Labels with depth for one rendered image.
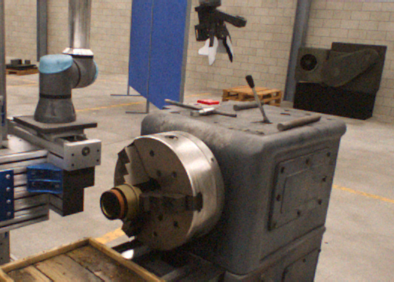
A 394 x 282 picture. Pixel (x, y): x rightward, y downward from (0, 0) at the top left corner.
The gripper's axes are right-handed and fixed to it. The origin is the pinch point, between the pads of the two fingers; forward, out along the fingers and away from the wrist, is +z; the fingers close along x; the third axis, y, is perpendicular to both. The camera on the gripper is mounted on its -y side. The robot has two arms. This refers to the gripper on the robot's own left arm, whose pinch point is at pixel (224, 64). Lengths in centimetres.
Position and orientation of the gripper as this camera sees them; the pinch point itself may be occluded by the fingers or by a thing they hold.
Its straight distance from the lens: 151.3
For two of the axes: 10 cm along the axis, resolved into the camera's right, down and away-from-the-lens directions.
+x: -5.7, 2.2, -7.9
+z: 1.5, 9.7, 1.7
